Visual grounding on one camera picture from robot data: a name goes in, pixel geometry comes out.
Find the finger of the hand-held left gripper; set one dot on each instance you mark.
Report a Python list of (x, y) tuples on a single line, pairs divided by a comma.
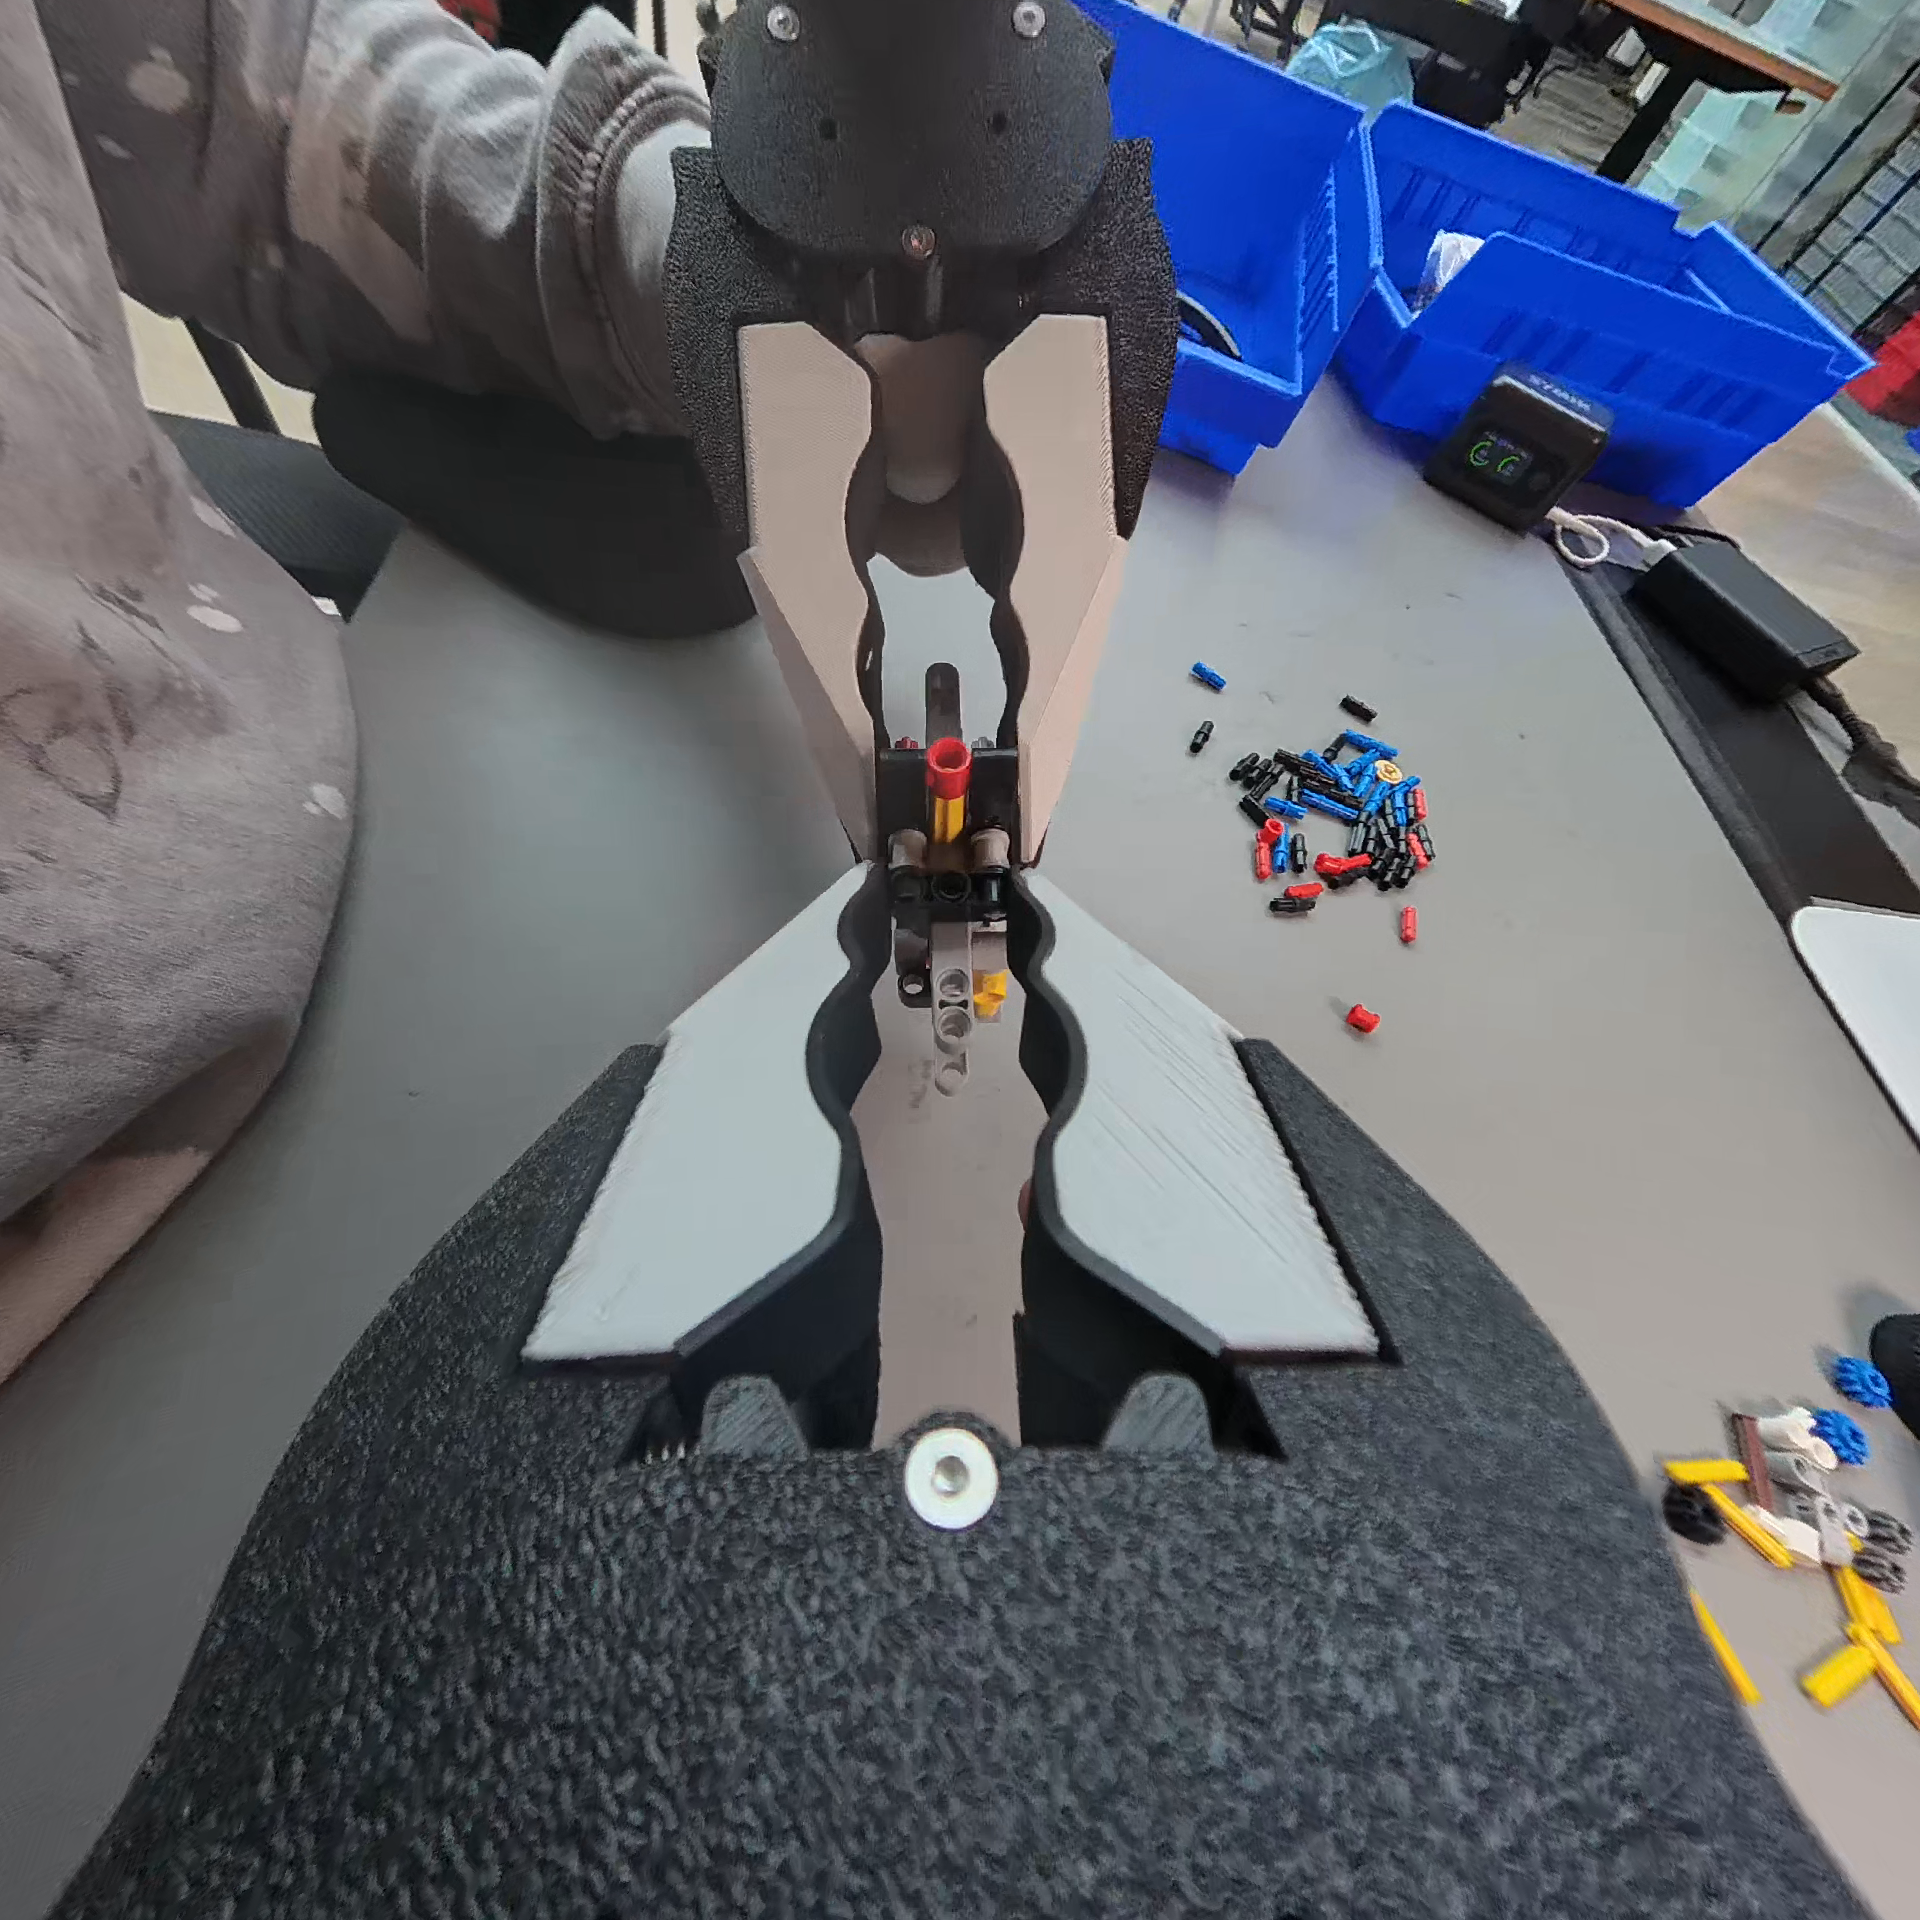
[(795, 495), (1072, 480)]

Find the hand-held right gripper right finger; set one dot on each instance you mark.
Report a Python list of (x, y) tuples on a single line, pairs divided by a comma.
[(1201, 1184)]

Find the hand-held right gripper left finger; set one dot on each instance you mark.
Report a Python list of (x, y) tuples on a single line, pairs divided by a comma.
[(704, 1184)]

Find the grey toy brick assembly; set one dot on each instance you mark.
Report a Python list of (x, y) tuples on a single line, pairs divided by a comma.
[(944, 900)]

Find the pile of small connector pins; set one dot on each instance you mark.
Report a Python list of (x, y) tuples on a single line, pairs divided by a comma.
[(1334, 819)]

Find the person's left forearm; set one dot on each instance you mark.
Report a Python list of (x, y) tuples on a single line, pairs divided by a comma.
[(451, 195)]

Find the grey desk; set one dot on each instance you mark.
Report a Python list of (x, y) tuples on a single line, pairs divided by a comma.
[(1500, 1170)]

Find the pale desk stand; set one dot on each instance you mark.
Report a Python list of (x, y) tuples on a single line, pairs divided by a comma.
[(1874, 1005)]

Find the wooden top desk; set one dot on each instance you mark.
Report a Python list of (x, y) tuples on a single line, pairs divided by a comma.
[(1724, 38)]

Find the short blue storage bin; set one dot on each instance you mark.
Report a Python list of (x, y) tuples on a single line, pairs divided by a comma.
[(1245, 195)]

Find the black device with green display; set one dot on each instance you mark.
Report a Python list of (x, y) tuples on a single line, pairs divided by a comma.
[(1514, 450)]

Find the black mesh chair seat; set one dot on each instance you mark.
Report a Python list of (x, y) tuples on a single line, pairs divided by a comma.
[(270, 511)]

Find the black toy gear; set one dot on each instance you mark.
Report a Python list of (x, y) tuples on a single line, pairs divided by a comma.
[(1693, 1514)]

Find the long blue storage bin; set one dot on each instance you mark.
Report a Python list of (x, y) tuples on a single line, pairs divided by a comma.
[(1651, 344)]

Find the black power adapter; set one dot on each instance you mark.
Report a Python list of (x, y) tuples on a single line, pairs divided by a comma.
[(1741, 615)]

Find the pile of mixed toy pieces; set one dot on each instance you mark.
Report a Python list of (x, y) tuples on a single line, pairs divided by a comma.
[(1801, 1514)]

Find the blue toy gear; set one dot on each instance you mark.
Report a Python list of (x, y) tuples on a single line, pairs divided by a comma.
[(1839, 1437), (1860, 1376)]

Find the person's grey sweatshirt torso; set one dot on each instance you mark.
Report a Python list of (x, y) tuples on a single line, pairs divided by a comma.
[(135, 750)]

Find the black toy tyre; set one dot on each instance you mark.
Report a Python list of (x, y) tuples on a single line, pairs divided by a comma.
[(1903, 1365)]

